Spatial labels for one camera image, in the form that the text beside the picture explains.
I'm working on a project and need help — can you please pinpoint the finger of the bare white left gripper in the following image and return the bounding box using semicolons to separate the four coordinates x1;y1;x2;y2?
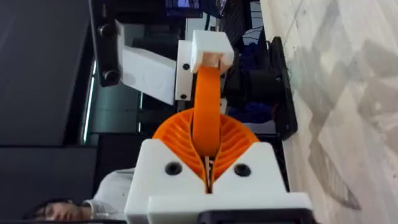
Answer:
174;29;235;101

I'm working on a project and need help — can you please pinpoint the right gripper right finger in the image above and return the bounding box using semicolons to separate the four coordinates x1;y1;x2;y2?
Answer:
212;113;289;194

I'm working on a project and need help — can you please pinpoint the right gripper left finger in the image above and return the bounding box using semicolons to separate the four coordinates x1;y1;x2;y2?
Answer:
124;108;209;224

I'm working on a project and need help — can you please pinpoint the black mounting base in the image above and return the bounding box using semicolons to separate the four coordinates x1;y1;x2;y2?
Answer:
223;36;299;141

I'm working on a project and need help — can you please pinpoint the monitor screen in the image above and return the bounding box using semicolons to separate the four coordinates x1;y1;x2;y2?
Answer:
164;0;201;10

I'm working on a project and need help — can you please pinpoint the person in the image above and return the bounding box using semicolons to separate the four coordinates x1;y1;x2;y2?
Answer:
23;167;136;222

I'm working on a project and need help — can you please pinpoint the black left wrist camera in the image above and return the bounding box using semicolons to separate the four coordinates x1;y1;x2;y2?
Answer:
92;0;123;88

